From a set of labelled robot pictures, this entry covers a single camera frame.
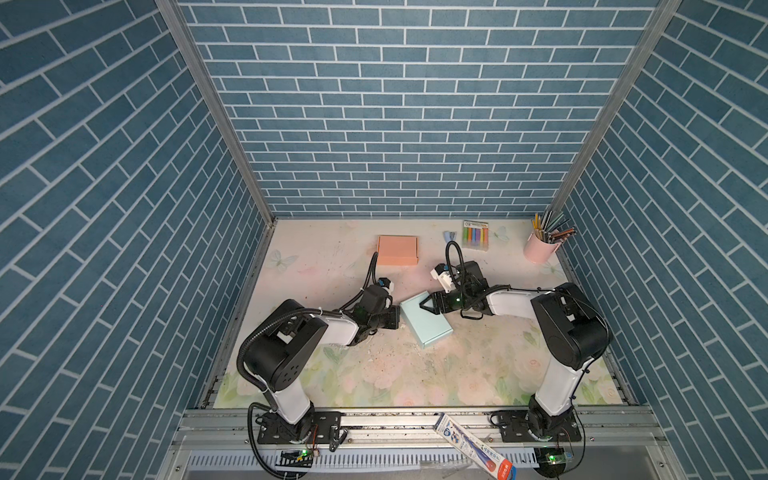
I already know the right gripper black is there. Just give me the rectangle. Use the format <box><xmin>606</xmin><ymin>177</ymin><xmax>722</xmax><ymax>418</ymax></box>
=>
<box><xmin>418</xmin><ymin>290</ymin><xmax>472</xmax><ymax>315</ymax></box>

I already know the light blue cardboard box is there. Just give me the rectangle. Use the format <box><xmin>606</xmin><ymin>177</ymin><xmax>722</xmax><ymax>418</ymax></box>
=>
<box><xmin>400</xmin><ymin>291</ymin><xmax>453</xmax><ymax>348</ymax></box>

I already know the pink cardboard box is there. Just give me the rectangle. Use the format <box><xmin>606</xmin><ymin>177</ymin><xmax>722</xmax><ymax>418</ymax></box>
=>
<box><xmin>377</xmin><ymin>235</ymin><xmax>419</xmax><ymax>267</ymax></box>

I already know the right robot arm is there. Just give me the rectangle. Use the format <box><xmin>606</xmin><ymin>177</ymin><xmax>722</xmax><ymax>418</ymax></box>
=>
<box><xmin>419</xmin><ymin>240</ymin><xmax>613</xmax><ymax>440</ymax></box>

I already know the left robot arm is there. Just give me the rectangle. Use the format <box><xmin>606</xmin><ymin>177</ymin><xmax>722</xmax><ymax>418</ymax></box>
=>
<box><xmin>235</xmin><ymin>254</ymin><xmax>400</xmax><ymax>427</ymax></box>

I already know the toothpaste tube box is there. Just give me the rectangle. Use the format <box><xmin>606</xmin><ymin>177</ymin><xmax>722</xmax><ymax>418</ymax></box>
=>
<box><xmin>434</xmin><ymin>413</ymin><xmax>517</xmax><ymax>480</ymax></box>

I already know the coloured marker pack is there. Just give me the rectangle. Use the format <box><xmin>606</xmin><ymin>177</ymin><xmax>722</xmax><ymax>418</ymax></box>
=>
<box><xmin>462</xmin><ymin>220</ymin><xmax>490</xmax><ymax>251</ymax></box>

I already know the pink pencil cup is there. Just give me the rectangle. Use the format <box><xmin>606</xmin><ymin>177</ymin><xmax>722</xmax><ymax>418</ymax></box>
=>
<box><xmin>523</xmin><ymin>233</ymin><xmax>562</xmax><ymax>264</ymax></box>

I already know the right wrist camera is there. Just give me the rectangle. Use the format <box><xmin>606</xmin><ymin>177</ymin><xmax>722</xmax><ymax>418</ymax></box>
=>
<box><xmin>430</xmin><ymin>263</ymin><xmax>456</xmax><ymax>293</ymax></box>

